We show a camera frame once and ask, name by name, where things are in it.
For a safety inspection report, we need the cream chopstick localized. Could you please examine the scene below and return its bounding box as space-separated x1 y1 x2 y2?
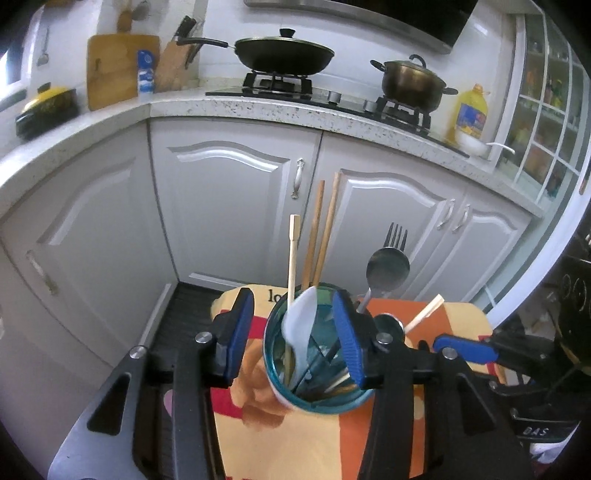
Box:
281 214 301 386
405 294 445 334

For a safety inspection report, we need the large silver spoon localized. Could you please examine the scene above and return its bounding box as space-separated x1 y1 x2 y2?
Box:
356 247 410 313

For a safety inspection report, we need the large silver fork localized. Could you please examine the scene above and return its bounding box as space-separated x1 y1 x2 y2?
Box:
384 223 409 252

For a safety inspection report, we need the white ceramic spoon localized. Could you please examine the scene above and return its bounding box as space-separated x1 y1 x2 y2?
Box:
281 286 318 376

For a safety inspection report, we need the brown wooden chopstick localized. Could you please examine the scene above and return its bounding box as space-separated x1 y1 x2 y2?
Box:
312 171 341 286
301 180 325 291

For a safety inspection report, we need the small silver spoon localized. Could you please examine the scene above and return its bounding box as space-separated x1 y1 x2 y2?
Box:
374 313 406 342

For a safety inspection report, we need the floral utensil holder cup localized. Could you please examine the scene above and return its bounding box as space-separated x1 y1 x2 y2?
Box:
263 283 373 415

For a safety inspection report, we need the colourful fleece table mat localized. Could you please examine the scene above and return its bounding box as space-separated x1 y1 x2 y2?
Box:
211 284 492 479

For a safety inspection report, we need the yellow oil bottle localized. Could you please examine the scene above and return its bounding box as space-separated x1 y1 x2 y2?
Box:
446 83 488 143

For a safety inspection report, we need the bronze stock pot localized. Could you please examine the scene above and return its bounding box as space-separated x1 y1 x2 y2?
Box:
370 54 459 114

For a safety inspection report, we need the yellow black lidded pan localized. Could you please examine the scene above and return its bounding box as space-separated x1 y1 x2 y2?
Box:
15 82 79 140

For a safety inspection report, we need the gas stove top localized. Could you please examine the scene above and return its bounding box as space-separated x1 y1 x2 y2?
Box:
205 71 468 158

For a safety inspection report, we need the wooden knife block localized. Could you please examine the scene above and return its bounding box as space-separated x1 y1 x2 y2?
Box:
154 15 197 93

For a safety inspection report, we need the blue white salt bag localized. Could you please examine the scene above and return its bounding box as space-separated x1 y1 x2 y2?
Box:
137 49 155 99

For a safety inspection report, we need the wooden cutting board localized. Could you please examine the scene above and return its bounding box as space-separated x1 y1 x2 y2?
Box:
86 33 160 111

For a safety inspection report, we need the black wok with lid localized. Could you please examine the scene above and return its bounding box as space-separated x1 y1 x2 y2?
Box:
176 28 335 76

